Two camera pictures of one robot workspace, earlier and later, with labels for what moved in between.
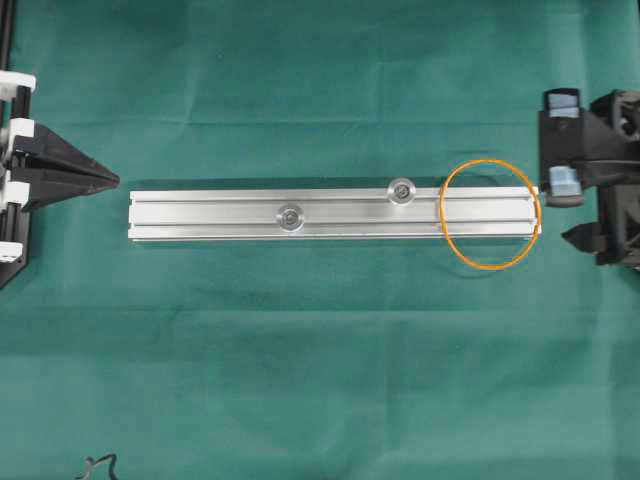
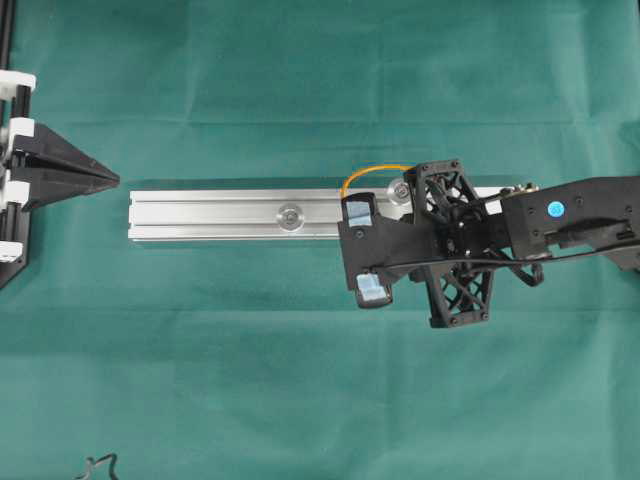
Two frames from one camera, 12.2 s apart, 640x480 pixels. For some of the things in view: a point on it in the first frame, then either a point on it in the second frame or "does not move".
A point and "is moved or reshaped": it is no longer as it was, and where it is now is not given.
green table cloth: [397, 358] does not move
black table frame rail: [5, 23] does not move
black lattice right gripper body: [611, 162] to [461, 238]
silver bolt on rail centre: [290, 218] does not move
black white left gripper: [15, 195] does not move
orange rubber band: [538, 220] is moved or reshaped
